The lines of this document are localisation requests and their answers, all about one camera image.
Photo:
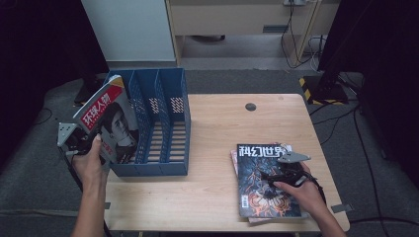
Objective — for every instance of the dark cover science fiction magazine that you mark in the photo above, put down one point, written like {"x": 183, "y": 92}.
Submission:
{"x": 257, "y": 197}

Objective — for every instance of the blue plastic file rack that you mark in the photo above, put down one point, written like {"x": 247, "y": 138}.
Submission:
{"x": 164, "y": 138}

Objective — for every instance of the grey tape strip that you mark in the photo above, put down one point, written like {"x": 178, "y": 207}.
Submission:
{"x": 107, "y": 205}
{"x": 342, "y": 208}

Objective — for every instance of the portrait cover magazine red header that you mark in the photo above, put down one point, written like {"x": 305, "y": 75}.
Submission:
{"x": 112, "y": 115}

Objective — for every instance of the grey table grommet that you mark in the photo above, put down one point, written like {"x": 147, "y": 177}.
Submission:
{"x": 250, "y": 107}

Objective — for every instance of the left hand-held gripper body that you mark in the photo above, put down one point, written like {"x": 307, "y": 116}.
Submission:
{"x": 74, "y": 138}

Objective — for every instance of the person's left hand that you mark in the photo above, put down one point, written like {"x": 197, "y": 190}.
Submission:
{"x": 89, "y": 168}

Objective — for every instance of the white cabinet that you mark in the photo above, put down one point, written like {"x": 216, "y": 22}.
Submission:
{"x": 131, "y": 29}

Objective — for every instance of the beige wooden desk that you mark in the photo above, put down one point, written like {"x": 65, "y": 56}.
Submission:
{"x": 230, "y": 19}

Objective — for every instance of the person's right hand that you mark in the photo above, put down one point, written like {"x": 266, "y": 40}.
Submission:
{"x": 303, "y": 196}

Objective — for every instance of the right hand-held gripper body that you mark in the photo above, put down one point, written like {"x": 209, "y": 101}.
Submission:
{"x": 293, "y": 171}

